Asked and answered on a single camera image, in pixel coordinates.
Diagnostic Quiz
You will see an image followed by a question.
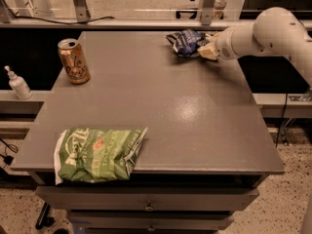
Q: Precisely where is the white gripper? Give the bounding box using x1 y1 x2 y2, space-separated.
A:
198 26 241 60

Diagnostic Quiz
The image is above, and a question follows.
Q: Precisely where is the blue chip bag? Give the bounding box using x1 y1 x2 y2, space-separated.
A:
166 29 209 59

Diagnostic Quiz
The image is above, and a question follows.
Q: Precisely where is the orange soda can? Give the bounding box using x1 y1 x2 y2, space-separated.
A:
58 38 91 85

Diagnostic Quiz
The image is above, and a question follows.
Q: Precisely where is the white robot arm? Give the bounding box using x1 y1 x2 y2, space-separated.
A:
199 7 312 234

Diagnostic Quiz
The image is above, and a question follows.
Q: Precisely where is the green chip bag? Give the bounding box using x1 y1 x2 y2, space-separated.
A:
54 127 147 185

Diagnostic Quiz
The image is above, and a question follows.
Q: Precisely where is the grey drawer cabinet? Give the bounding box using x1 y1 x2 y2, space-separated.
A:
14 31 284 234

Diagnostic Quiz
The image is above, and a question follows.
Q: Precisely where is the upper drawer knob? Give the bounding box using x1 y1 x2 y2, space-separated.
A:
144 201 154 212

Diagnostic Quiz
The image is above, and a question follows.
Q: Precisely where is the drawer knob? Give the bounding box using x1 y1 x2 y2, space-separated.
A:
144 201 154 212
147 224 156 232

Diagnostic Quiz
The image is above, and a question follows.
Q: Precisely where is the lower drawer knob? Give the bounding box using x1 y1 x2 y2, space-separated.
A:
147 224 156 232

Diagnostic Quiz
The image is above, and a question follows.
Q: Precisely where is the white pump bottle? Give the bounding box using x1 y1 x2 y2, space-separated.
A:
4 65 32 99

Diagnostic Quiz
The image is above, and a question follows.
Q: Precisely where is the metal frame post right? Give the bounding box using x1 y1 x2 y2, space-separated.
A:
199 0 215 25

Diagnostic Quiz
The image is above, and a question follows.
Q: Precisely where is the metal frame post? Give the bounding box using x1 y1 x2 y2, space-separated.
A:
73 0 91 23
199 0 215 25

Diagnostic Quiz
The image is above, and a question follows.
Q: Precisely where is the metal frame post left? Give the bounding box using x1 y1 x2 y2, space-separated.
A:
73 0 91 23

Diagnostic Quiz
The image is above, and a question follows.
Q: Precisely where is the black cable on ledge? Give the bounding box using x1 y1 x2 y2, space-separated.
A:
6 7 116 25

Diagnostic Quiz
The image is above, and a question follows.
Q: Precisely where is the black cable plug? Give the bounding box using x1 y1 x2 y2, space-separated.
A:
0 137 20 166

